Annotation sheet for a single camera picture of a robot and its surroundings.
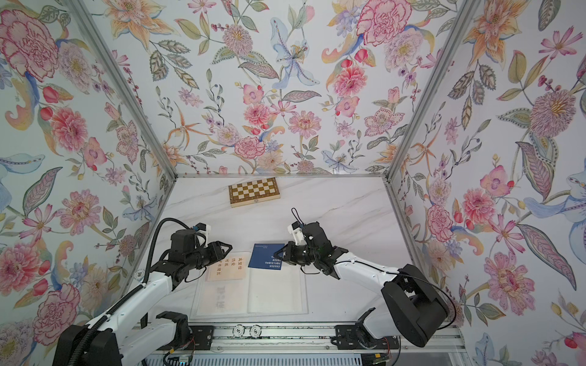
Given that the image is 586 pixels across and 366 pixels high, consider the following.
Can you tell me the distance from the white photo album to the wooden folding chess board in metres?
0.35

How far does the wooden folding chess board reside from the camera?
111 centimetres

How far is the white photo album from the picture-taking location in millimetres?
801

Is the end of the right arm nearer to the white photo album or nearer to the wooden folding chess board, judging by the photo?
the white photo album

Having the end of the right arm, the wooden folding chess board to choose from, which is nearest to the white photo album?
the end of the right arm
